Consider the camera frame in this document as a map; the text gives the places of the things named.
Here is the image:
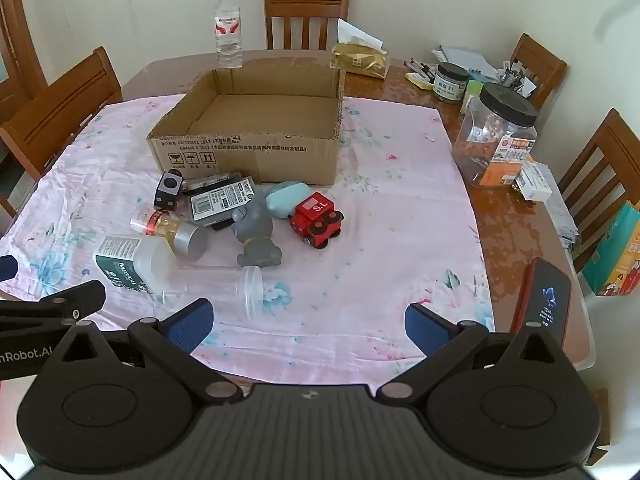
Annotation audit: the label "clear plastic bottle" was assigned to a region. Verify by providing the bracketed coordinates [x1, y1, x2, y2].
[161, 262, 264, 322]

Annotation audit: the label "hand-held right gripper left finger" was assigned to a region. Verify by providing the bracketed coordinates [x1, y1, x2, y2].
[52, 297, 246, 407]

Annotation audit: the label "green container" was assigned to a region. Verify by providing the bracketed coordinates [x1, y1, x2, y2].
[460, 80, 487, 114]

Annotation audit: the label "colourful paper bag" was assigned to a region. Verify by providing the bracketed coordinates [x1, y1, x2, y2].
[581, 200, 640, 297]

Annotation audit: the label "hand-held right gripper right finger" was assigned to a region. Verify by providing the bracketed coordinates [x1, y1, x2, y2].
[377, 302, 567, 407]

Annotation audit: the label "bag of snacks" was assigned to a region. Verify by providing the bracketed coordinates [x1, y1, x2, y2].
[330, 18, 391, 80]

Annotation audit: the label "white papers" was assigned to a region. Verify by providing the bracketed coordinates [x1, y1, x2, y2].
[432, 45, 497, 74]

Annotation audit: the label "small white box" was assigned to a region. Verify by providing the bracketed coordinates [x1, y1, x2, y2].
[515, 161, 554, 203]

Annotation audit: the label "small white red cup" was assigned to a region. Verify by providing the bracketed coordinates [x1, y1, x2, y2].
[130, 204, 209, 261]

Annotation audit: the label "red toy train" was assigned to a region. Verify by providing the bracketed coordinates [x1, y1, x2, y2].
[288, 191, 346, 251]

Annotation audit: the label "wooden chair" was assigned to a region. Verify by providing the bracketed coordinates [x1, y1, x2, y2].
[263, 0, 351, 51]
[0, 46, 124, 183]
[510, 33, 568, 111]
[557, 108, 640, 273]

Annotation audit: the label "grey elephant toy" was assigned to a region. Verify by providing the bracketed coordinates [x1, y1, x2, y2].
[231, 192, 285, 267]

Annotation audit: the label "phone in red case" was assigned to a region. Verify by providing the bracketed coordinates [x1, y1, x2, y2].
[510, 257, 572, 356]

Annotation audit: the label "black white label packet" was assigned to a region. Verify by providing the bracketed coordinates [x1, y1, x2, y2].
[182, 172, 259, 231]

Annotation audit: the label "stack of paper slips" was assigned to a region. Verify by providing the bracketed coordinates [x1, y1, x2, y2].
[542, 194, 581, 252]

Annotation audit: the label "pen holder with pens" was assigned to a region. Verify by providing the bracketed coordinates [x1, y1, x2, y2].
[497, 60, 539, 97]

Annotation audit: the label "cardboard box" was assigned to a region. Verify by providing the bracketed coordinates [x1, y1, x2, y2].
[146, 66, 347, 187]

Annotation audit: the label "clear water bottle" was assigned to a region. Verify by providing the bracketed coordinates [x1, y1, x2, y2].
[214, 0, 244, 69]

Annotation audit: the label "black toy cube car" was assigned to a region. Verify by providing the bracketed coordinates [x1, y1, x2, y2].
[153, 170, 184, 212]

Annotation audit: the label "green white packet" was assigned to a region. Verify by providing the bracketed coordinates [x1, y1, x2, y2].
[95, 234, 177, 298]

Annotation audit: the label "small green jar black lid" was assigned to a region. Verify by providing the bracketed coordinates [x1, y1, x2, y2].
[432, 62, 470, 104]

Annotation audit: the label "large clear jar black lid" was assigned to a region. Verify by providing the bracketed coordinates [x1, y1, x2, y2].
[451, 82, 539, 188]

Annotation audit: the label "brown cardboard carton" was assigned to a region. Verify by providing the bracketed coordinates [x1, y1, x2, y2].
[585, 387, 612, 467]

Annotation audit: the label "loose pens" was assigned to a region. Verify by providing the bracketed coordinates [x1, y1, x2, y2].
[404, 56, 439, 84]

